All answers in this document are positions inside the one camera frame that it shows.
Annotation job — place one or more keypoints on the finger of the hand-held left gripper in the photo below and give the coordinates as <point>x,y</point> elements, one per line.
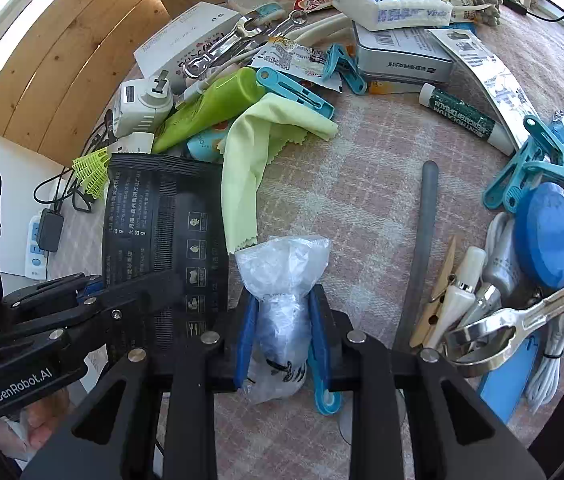
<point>127,297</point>
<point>52,297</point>

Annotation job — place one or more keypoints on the yellow-green cleaning cloth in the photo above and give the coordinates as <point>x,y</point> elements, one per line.
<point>262,155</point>

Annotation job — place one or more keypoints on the white power strip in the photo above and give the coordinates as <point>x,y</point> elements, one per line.
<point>37,252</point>

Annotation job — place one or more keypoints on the wooden clothespin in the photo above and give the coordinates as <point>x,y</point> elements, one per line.
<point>434,302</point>

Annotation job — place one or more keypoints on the pearl white tube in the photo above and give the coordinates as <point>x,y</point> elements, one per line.
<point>462,285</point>

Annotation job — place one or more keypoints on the red and white sachet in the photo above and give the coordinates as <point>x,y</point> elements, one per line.
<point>316,0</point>

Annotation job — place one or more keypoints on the teal clothespin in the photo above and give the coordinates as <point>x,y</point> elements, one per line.
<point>344,67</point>

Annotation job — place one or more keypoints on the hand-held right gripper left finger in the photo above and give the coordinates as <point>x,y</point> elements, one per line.
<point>243,340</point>

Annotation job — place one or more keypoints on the small steel clip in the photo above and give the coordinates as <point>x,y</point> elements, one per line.
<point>287,22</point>

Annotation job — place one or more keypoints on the light blue tube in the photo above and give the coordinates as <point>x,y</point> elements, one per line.
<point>204,145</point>

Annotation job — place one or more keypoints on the blue flat tag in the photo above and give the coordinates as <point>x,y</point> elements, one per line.
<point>507,385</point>

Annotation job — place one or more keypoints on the white power adapter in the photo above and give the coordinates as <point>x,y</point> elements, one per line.
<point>142,105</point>

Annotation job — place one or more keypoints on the white bottle blue cap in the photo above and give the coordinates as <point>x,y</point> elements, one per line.
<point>254,4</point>

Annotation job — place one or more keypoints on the large steel clip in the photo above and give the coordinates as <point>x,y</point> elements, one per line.
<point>512,322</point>

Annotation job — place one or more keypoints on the grey rod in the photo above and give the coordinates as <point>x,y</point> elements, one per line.
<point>422,250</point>

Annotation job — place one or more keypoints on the orange packet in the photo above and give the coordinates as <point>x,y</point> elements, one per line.
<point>384,88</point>

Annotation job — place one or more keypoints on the silver tube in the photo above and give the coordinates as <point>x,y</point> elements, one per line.
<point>502,267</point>

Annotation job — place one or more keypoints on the wooden board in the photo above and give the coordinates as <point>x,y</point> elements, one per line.
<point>87,55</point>

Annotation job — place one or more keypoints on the white cardboard box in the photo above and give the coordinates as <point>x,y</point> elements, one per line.
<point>182,40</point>

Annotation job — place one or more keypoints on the blue round lid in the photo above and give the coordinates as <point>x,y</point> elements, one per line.
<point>547,235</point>

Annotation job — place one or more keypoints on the green and white tube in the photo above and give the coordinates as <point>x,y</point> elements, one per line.
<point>464,112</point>

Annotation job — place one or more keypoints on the long white printed packet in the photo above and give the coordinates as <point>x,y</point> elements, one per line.
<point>492,80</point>

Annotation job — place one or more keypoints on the black printed pouch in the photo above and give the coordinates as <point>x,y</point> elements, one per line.
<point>162,225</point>

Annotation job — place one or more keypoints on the large teal clamp clip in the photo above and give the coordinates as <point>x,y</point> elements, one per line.
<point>532,162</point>

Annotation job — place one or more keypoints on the plaid cloth desktop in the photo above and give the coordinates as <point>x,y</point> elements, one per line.
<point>362,185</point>

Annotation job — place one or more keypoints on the yellow-green mesh shuttlecock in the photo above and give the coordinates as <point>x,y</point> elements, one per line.
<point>89,170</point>

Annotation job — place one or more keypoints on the white tissue pack coloured dots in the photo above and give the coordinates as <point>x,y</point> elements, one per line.
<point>392,2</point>

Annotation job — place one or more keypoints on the blue flat clip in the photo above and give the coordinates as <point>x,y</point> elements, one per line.
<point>294,94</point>

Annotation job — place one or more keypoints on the grey tin box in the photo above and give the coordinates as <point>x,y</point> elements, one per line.
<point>402,57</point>

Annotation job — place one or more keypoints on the clear plastic bag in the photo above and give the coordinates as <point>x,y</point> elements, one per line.
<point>282,280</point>

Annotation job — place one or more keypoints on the white plastic hanger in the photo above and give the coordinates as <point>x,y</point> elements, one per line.
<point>322,27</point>

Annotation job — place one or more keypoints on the black power adapter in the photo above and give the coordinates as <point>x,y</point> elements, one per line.
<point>50,230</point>

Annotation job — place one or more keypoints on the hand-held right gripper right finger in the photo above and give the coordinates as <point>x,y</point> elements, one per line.
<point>320,335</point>

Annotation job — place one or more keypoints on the bundle of cotton swabs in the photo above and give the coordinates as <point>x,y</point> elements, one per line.
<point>482,0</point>

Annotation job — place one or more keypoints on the white printed sachet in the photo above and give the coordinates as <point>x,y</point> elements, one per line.
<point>289,57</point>

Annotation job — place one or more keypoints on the person's left hand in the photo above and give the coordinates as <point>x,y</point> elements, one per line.
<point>39,425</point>

